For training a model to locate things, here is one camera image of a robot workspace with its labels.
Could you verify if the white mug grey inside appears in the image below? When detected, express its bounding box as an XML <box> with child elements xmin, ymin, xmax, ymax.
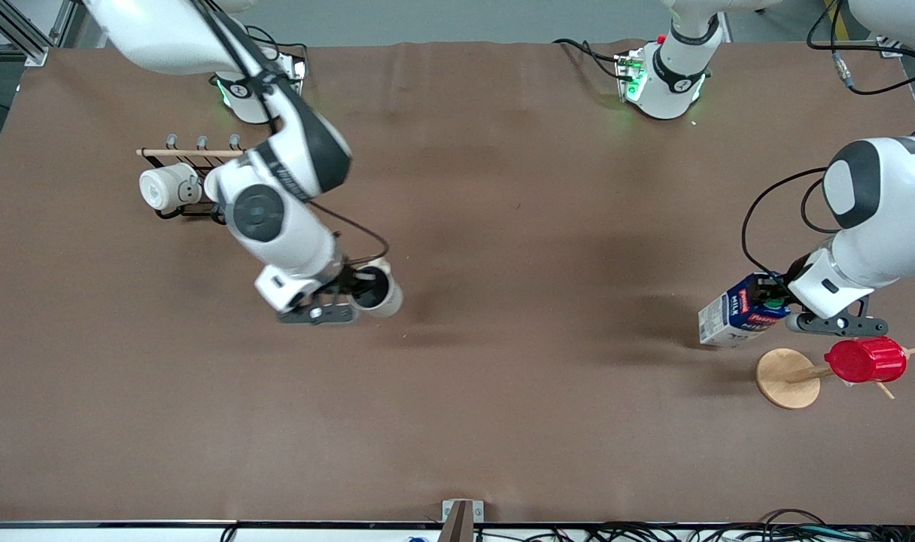
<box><xmin>350</xmin><ymin>258</ymin><xmax>404</xmax><ymax>318</ymax></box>

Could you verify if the blue white milk carton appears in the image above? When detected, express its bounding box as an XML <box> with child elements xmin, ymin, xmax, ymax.
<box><xmin>697</xmin><ymin>273</ymin><xmax>794</xmax><ymax>349</ymax></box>

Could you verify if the red plastic cup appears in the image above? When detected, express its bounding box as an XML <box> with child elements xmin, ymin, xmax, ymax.
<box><xmin>824</xmin><ymin>336</ymin><xmax>908</xmax><ymax>384</ymax></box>

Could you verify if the wooden mug tree stand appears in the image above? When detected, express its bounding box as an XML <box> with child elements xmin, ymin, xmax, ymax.
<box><xmin>755</xmin><ymin>337</ymin><xmax>915</xmax><ymax>410</ymax></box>

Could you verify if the brown table cover mat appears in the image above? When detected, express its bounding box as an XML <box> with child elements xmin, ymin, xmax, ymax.
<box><xmin>0</xmin><ymin>39</ymin><xmax>915</xmax><ymax>526</ymax></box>

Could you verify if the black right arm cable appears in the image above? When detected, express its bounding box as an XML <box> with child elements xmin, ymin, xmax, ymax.
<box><xmin>190</xmin><ymin>0</ymin><xmax>391</xmax><ymax>266</ymax></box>

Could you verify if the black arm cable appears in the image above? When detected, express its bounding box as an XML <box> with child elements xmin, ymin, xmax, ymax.
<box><xmin>741</xmin><ymin>0</ymin><xmax>915</xmax><ymax>278</ymax></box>
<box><xmin>190</xmin><ymin>0</ymin><xmax>391</xmax><ymax>266</ymax></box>

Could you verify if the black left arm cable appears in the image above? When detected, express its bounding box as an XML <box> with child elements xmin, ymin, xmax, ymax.
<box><xmin>741</xmin><ymin>0</ymin><xmax>915</xmax><ymax>278</ymax></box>

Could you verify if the black wire mug rack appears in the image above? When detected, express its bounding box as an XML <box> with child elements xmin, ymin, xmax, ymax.
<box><xmin>135</xmin><ymin>134</ymin><xmax>249</xmax><ymax>224</ymax></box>

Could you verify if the black right base cable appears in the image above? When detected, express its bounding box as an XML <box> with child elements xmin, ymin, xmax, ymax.
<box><xmin>245</xmin><ymin>26</ymin><xmax>310</xmax><ymax>65</ymax></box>

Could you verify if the black base cable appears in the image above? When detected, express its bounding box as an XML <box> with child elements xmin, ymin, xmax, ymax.
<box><xmin>245</xmin><ymin>26</ymin><xmax>310</xmax><ymax>65</ymax></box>
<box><xmin>552</xmin><ymin>38</ymin><xmax>626</xmax><ymax>81</ymax></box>

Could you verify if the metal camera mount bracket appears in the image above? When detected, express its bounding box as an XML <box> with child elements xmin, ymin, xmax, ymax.
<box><xmin>436</xmin><ymin>499</ymin><xmax>485</xmax><ymax>542</ymax></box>

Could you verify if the black cable tangle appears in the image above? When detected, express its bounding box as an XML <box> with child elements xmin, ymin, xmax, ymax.
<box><xmin>474</xmin><ymin>509</ymin><xmax>915</xmax><ymax>542</ymax></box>

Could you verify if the black left base cable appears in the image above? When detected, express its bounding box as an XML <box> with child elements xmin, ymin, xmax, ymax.
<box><xmin>552</xmin><ymin>38</ymin><xmax>626</xmax><ymax>81</ymax></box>

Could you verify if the aluminium frame profile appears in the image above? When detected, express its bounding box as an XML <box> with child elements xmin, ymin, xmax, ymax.
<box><xmin>0</xmin><ymin>0</ymin><xmax>80</xmax><ymax>65</ymax></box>

